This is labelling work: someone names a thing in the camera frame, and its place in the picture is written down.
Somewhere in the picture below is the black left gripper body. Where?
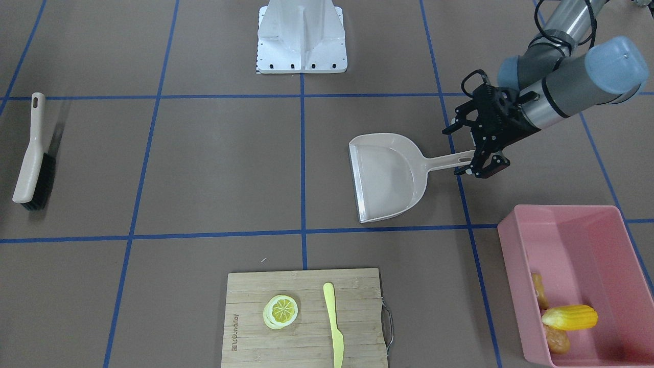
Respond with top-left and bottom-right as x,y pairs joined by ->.
455,71 -> 540,153

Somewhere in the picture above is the beige plastic dustpan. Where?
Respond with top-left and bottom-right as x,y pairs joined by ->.
348,133 -> 474,224

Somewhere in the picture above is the orange toy ginger piece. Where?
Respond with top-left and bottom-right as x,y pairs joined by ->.
531,272 -> 549,310

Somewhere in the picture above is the yellow toy corn cob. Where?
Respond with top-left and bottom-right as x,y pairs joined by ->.
541,305 -> 599,331

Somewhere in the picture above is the brown toy potato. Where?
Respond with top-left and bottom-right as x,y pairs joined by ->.
543,325 -> 571,355

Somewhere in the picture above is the wooden hand brush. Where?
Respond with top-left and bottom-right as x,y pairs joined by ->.
12,91 -> 56,211

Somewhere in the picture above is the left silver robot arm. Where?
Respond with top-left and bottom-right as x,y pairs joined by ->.
440,1 -> 649,178

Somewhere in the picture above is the pink plastic bin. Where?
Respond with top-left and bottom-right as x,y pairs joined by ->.
497,204 -> 653,367

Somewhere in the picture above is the yellow plastic knife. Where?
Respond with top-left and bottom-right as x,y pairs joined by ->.
323,282 -> 345,367

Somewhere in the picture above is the wooden cutting board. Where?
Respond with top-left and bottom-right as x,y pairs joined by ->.
220,268 -> 388,367

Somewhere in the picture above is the yellow lemon slice toy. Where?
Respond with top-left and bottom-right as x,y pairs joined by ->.
262,295 -> 298,330

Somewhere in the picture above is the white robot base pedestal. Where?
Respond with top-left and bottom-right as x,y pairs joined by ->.
255,1 -> 348,74

